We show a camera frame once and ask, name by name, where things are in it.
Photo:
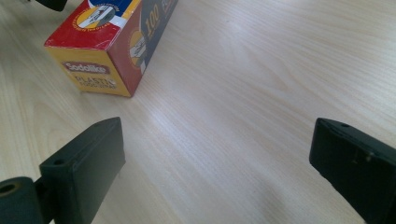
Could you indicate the red yellow plastic wrap box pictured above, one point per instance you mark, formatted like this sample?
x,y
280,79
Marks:
x,y
102,37

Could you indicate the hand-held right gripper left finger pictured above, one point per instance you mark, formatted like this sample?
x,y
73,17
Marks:
x,y
84,168

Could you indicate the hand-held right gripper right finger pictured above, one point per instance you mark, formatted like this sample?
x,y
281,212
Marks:
x,y
358,165

